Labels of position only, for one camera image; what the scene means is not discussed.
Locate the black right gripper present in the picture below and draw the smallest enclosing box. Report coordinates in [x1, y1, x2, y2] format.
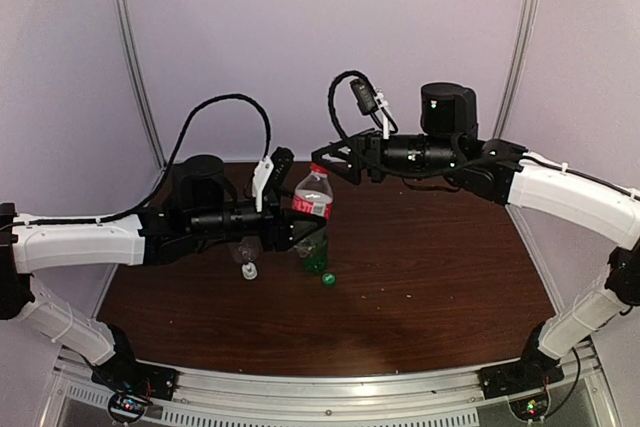
[311, 127, 460, 185]

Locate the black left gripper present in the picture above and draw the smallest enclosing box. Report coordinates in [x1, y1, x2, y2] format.
[189, 186, 327, 252]

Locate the clear bottle red cap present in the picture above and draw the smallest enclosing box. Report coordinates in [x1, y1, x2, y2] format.
[292, 163, 334, 259]

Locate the green plastic bottle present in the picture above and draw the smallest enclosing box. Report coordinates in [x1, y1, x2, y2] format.
[301, 236, 329, 274]

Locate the clear plastic bottle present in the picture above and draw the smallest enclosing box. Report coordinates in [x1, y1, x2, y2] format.
[228, 239, 261, 265]

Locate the white flip bottle cap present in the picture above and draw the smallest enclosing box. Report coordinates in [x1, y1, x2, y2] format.
[241, 262, 258, 281]

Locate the green bottle cap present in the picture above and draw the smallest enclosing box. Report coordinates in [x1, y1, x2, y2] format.
[321, 272, 337, 288]

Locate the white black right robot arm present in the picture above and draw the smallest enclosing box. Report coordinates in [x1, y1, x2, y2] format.
[311, 82, 639, 389]

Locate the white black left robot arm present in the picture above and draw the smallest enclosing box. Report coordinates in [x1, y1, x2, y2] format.
[1, 148, 331, 391]

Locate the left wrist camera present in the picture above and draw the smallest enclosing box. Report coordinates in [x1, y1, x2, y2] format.
[251, 147, 294, 213]

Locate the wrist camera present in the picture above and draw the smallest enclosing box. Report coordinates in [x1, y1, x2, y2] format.
[251, 147, 294, 213]
[349, 78, 399, 139]

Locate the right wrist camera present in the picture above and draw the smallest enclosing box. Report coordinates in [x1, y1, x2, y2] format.
[349, 78, 399, 139]

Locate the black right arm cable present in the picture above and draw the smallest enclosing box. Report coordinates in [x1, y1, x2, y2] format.
[327, 69, 524, 179]

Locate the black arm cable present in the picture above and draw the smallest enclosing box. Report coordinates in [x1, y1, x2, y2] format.
[327, 69, 524, 179]
[14, 92, 274, 228]

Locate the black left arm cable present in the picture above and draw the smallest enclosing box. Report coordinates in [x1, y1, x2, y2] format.
[14, 92, 274, 228]

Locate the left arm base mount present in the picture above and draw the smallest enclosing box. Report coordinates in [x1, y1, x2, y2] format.
[85, 324, 178, 426]

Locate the aluminium corner post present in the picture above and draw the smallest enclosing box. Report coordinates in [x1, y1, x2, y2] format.
[492, 0, 540, 138]

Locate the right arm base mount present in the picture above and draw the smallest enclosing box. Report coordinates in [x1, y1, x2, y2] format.
[478, 324, 565, 422]

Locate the left aluminium frame post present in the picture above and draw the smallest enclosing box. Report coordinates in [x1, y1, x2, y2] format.
[113, 0, 166, 169]

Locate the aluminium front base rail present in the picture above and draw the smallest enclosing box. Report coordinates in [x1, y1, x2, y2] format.
[35, 341, 622, 426]

